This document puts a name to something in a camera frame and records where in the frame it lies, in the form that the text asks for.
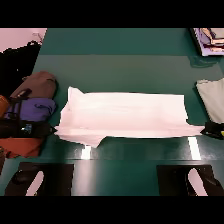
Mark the black garment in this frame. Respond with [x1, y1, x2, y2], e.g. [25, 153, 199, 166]
[201, 121, 224, 141]
[0, 118, 56, 140]

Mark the rust red garment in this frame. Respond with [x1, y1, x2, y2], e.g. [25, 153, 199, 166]
[0, 137, 45, 160]

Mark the brown garment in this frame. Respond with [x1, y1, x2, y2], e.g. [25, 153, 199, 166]
[9, 70, 59, 100]

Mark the pale grey garment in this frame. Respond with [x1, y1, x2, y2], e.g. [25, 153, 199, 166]
[195, 77, 224, 125]

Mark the purple garment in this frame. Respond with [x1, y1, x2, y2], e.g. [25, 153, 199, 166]
[4, 97, 57, 122]

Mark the white T-shirt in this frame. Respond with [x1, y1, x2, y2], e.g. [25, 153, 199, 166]
[54, 86, 205, 149]

